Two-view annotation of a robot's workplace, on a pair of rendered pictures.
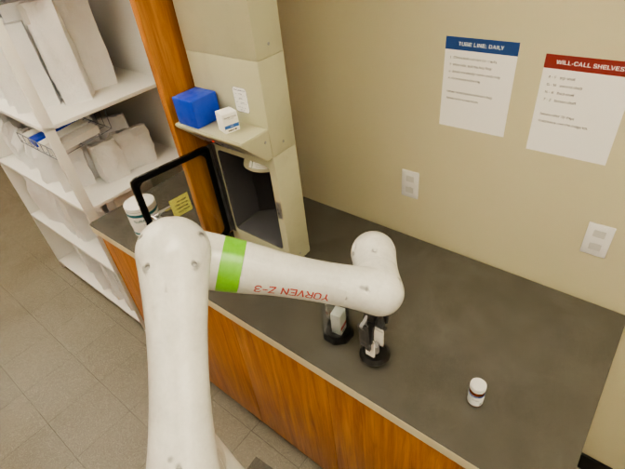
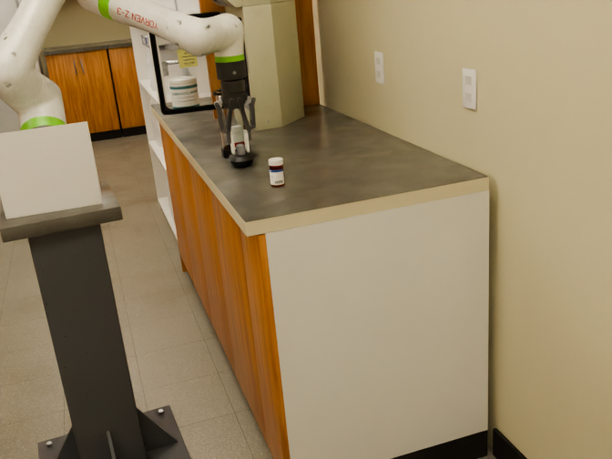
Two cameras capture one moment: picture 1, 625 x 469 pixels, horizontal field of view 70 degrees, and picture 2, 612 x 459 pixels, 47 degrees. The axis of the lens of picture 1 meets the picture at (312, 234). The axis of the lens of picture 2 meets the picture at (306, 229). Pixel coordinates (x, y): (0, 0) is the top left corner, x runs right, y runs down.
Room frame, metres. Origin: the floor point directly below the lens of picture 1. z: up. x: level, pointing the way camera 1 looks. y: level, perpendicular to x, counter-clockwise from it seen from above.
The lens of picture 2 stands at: (-1.01, -1.42, 1.52)
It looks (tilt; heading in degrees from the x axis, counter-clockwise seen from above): 20 degrees down; 30
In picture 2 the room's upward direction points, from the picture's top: 5 degrees counter-clockwise
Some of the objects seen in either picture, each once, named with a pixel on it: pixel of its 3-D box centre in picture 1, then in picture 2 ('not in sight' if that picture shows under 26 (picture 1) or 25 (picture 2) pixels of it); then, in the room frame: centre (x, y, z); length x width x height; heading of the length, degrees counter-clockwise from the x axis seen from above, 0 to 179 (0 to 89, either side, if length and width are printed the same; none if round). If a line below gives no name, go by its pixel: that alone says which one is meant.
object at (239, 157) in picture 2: (374, 351); (240, 155); (0.82, -0.14, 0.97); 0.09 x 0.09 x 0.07
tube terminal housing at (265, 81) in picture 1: (268, 154); (265, 25); (1.48, 0.12, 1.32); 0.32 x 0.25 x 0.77; 47
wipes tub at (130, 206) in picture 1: (143, 215); not in sight; (1.65, 0.72, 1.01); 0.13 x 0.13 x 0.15
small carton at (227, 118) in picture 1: (227, 120); not in sight; (1.31, 0.22, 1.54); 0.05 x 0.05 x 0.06; 30
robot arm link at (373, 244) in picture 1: (373, 260); (225, 37); (0.81, -0.14, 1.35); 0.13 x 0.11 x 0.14; 176
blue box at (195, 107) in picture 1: (196, 107); not in sight; (1.41, 0.32, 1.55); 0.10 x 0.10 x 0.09; 47
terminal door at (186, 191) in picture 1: (185, 209); (190, 64); (1.38, 0.45, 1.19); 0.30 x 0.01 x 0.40; 129
